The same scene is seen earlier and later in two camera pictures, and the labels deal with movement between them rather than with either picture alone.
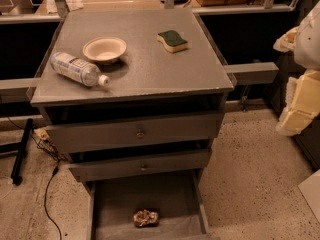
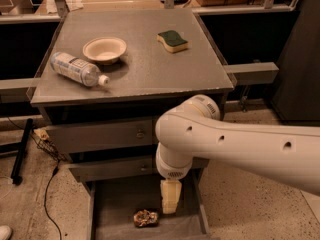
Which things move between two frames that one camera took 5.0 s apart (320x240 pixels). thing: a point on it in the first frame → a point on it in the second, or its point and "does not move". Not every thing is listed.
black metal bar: (20, 158) does not move
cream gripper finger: (302, 103) → (170, 192)
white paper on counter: (74, 1) does not move
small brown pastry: (144, 218) does not move
